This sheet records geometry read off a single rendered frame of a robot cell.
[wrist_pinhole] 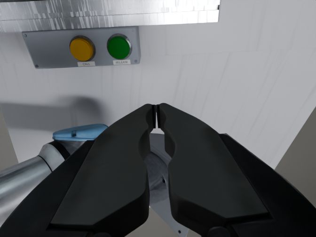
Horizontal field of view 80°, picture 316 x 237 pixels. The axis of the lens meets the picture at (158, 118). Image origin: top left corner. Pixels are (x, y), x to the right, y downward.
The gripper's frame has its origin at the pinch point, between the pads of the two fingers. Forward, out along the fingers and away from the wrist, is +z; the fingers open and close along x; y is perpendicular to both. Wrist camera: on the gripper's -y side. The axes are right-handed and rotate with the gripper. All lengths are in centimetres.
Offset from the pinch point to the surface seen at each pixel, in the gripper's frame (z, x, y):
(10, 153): 123, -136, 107
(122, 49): 26.1, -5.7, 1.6
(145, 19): 27.3, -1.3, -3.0
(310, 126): 123, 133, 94
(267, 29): 37.3, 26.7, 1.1
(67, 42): 27.3, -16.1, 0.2
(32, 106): 37, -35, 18
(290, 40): 37.3, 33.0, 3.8
